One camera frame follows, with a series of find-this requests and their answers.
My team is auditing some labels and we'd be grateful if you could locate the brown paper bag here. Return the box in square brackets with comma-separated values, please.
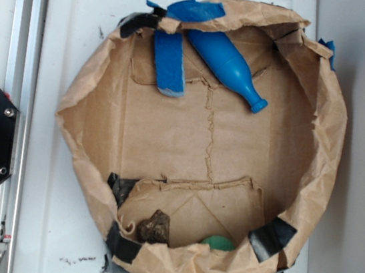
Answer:
[56, 0, 348, 273]

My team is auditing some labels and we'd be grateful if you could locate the blue plastic bottle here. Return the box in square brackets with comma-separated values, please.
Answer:
[187, 29, 268, 113]

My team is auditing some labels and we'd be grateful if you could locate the brown rock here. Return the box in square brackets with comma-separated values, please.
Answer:
[137, 210, 171, 244]

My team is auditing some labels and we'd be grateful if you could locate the green ball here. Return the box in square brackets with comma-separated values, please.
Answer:
[200, 235, 236, 252]

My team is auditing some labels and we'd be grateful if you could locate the black tape piece top left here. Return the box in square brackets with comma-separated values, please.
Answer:
[117, 7, 167, 39]

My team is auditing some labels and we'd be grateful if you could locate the black tape piece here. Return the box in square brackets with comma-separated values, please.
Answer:
[105, 222, 143, 264]
[117, 7, 167, 39]
[248, 217, 298, 262]

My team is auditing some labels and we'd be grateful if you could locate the black tape piece bottom left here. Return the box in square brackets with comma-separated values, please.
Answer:
[105, 222, 143, 264]

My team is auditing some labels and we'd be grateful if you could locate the blue painter tape strip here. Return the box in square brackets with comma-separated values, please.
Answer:
[165, 0, 226, 23]

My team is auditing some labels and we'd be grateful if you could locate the black tape piece bottom right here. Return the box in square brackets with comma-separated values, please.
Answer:
[248, 217, 298, 262]

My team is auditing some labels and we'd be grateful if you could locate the white plastic tray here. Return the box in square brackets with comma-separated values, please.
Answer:
[12, 0, 317, 273]

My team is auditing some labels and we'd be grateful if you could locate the aluminium rail frame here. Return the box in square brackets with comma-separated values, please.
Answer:
[0, 0, 47, 273]

